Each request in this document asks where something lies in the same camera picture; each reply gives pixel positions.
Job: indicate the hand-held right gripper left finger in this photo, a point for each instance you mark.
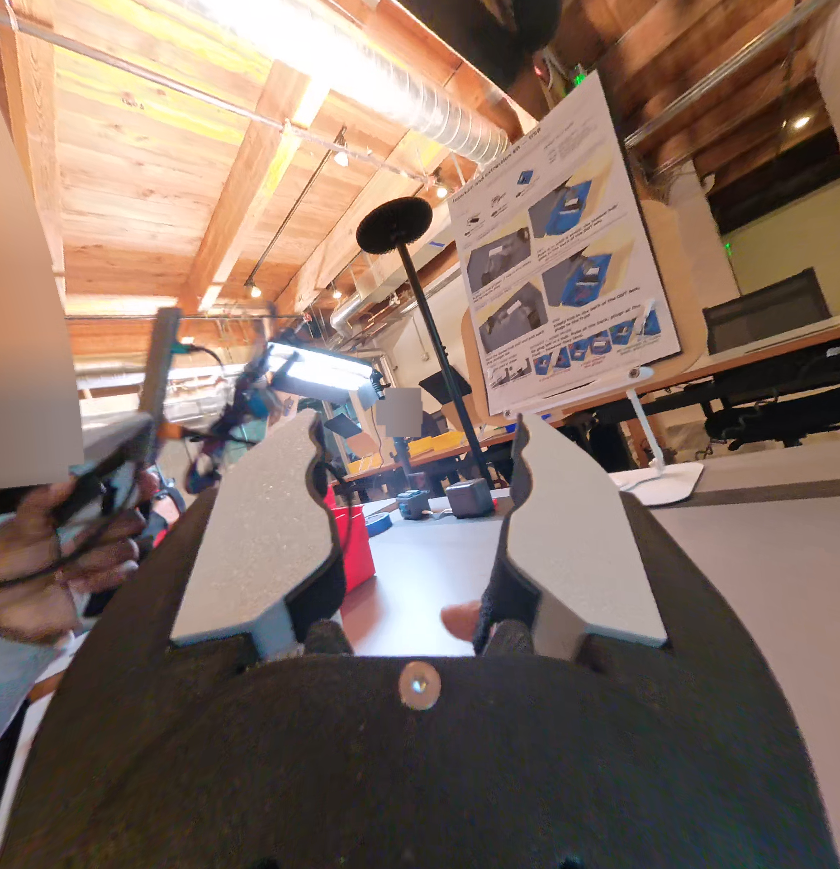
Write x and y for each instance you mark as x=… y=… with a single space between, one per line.
x=264 y=536

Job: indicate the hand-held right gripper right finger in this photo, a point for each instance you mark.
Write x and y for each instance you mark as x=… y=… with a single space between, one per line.
x=576 y=543

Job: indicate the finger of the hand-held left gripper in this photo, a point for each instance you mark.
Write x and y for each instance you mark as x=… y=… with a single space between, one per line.
x=118 y=441

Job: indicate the grey usb hub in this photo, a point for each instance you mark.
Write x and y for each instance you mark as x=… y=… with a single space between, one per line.
x=160 y=366

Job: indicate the red plastic bin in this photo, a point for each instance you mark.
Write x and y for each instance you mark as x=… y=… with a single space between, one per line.
x=355 y=543

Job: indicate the person's left forearm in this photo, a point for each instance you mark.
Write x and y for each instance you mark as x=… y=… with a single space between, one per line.
x=12 y=679

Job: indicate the person's left hand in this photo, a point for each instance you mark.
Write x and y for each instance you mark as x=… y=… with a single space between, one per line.
x=46 y=557

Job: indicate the person's right hand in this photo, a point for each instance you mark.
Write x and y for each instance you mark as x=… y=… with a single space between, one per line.
x=460 y=619

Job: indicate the black cube device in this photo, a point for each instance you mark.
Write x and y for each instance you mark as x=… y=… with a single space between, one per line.
x=471 y=499

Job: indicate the blue tape roll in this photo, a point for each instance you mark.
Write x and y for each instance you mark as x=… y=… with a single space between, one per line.
x=379 y=524

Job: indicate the yellow plastic bin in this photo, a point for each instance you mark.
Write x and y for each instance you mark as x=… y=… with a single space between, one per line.
x=364 y=465
x=447 y=442

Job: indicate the small blue black device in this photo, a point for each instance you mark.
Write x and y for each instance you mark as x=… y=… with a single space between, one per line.
x=413 y=506

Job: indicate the studio light panel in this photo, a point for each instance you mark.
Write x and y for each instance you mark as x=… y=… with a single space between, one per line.
x=318 y=370

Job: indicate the instruction poster on white stand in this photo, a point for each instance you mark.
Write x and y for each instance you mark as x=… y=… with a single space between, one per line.
x=569 y=258

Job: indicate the black pole with round disc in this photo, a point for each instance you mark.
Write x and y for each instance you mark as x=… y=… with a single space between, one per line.
x=392 y=227

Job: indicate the silver air duct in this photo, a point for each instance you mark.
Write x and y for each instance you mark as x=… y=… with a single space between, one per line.
x=392 y=88

